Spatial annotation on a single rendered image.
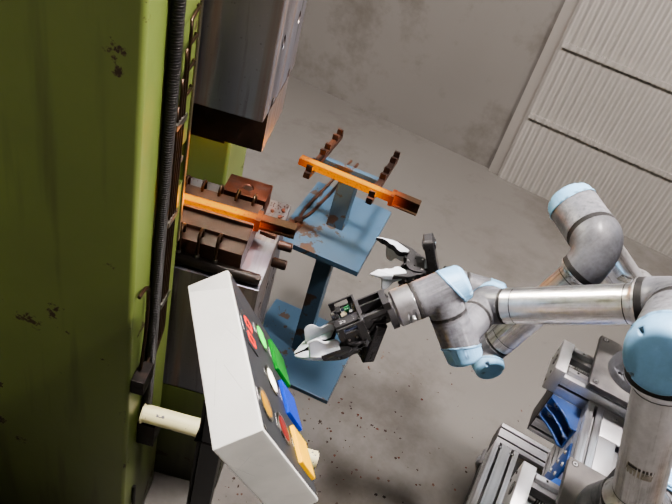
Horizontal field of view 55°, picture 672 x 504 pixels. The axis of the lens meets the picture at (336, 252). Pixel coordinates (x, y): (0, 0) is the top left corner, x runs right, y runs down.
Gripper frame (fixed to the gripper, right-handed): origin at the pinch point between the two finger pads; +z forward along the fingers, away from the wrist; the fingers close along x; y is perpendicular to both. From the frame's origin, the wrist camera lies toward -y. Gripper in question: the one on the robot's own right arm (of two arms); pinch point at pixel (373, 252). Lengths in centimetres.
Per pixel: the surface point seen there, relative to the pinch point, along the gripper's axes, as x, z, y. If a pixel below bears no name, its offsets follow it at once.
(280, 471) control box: -71, 9, -8
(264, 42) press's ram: -17, 33, -53
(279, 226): -1.4, 24.4, -1.0
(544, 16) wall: 254, -72, 0
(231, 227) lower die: -4.7, 35.6, 0.9
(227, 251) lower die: -12.5, 34.2, 2.0
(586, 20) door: 242, -92, -7
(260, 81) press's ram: -17, 32, -45
